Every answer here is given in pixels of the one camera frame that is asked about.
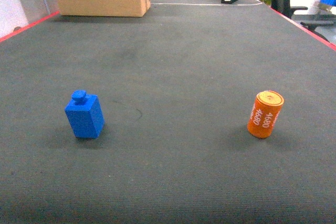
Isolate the blue plastic block part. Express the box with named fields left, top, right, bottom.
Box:
left=65, top=90, right=104, bottom=138

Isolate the black office chair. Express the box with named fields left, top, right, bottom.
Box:
left=267, top=0, right=335, bottom=43

